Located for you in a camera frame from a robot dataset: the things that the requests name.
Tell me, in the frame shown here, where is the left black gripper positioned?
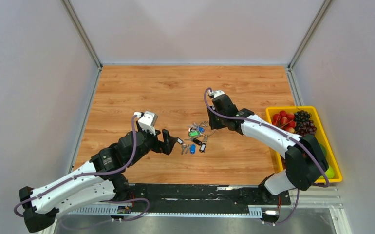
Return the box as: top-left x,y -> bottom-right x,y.
128,120 -> 178,166

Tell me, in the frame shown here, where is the key with blue tag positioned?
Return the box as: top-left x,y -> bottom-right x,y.
185,144 -> 196,154

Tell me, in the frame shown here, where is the keyring with key bunch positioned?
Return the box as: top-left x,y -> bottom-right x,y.
185,121 -> 216,143

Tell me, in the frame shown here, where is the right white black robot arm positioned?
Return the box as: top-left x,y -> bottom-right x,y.
204,90 -> 329,204

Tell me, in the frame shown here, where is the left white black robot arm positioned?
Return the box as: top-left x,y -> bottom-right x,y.
19,129 -> 182,233

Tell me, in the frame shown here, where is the key with black tag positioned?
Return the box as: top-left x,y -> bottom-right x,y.
177,138 -> 187,155

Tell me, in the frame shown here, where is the red cherries bunch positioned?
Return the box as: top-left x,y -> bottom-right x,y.
271,110 -> 297,133

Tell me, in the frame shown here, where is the dark purple grapes bunch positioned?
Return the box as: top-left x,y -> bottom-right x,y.
294,110 -> 317,136

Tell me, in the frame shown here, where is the yellow plastic tray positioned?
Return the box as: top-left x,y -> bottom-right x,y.
265,106 -> 343,184

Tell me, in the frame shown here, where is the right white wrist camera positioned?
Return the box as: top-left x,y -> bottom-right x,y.
207,90 -> 225,99

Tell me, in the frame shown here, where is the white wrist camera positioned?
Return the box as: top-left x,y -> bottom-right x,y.
207,90 -> 225,99
133,111 -> 158,136

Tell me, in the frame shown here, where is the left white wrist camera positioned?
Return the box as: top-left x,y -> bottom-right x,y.
133,111 -> 158,136

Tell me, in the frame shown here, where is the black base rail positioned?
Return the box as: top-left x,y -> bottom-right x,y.
113,183 -> 291,214

